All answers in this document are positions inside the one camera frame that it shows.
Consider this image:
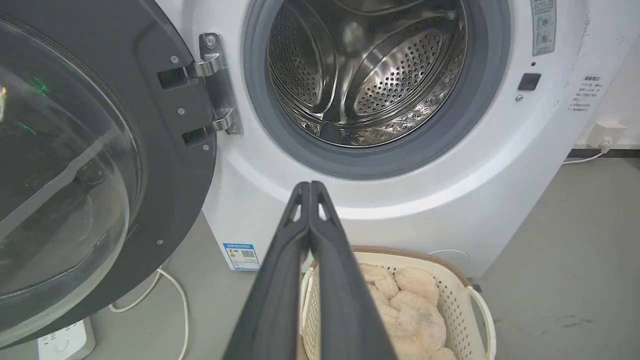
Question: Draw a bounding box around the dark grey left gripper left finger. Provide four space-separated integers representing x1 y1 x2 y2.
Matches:
223 181 312 360

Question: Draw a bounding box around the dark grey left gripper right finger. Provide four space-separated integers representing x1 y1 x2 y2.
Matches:
309 180 398 360

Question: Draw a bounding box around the white front-load washing machine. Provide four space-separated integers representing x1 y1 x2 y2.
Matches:
154 0 640 279

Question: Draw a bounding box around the dark grey washing machine door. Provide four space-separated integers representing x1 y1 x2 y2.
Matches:
0 0 218 349

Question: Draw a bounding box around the beige fluffy towel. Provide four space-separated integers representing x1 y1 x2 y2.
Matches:
358 263 458 360

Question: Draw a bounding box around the cream perforated laundry basket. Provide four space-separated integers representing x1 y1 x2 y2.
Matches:
299 245 497 360

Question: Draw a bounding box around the white power strip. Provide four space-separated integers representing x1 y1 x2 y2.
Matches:
37 317 96 360

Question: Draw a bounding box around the white power cable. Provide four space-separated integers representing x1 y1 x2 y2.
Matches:
108 266 190 360

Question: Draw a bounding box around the white plug cable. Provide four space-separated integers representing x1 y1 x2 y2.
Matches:
561 142 613 166

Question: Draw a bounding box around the white wall socket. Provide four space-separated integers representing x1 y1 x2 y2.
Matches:
586 120 628 149

